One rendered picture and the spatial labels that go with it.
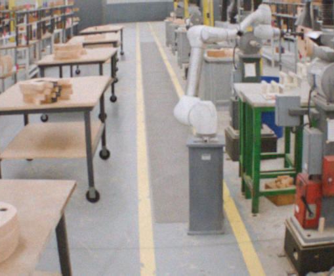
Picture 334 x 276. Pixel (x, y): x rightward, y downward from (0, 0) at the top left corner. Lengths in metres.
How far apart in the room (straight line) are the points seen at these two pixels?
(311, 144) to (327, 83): 0.40
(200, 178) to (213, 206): 0.23
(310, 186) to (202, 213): 1.09
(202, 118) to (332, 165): 1.19
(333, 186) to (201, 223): 1.28
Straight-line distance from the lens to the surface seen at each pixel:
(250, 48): 6.39
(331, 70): 3.61
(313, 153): 3.73
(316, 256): 3.83
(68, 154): 5.25
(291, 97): 3.87
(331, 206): 3.85
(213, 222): 4.53
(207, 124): 4.36
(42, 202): 2.65
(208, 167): 4.39
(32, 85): 5.08
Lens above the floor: 1.77
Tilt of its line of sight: 14 degrees down
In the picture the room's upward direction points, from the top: 1 degrees counter-clockwise
